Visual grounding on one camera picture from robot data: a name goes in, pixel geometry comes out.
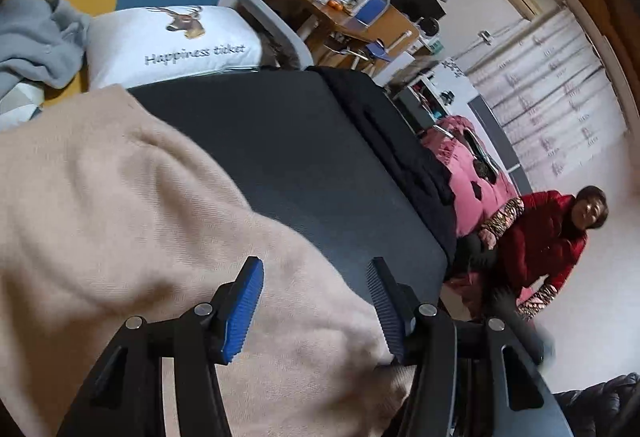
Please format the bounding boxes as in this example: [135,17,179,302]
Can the white deer print pillow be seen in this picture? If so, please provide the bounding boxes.
[86,5,263,92]

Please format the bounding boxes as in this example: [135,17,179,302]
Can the black garment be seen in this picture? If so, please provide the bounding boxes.
[317,66,458,253]

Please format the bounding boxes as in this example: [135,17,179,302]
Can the white patterned curtain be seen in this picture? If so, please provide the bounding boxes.
[467,7,631,190]

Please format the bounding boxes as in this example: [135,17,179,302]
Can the black monitor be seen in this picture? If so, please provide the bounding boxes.
[389,0,447,25]

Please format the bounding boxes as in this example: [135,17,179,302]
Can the dark puffer jacket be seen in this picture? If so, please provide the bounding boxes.
[552,372,640,437]

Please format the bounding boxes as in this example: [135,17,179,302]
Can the dark grey bed mattress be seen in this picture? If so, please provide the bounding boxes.
[127,67,448,303]

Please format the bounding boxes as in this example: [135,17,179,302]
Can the light grey garment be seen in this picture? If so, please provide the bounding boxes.
[0,0,93,102]

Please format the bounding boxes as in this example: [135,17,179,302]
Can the pink quilt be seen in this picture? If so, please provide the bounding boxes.
[420,114,523,318]

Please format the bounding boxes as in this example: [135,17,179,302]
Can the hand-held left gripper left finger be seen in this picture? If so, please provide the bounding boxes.
[55,256,265,437]

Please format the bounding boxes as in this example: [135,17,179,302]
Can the beige knit sweater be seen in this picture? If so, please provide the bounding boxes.
[0,84,416,437]

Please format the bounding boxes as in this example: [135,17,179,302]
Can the cluttered wooden desk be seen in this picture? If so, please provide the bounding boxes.
[249,0,421,68]

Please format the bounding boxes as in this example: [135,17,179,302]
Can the blue basket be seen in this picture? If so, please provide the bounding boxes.
[356,0,392,25]

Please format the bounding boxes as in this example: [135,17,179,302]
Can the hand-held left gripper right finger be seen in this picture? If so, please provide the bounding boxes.
[366,257,576,437]

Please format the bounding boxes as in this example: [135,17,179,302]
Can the white shelf cabinet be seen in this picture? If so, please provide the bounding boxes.
[390,59,481,132]

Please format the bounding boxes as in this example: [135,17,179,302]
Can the grey white patterned pillow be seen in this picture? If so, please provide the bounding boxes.
[0,79,46,132]

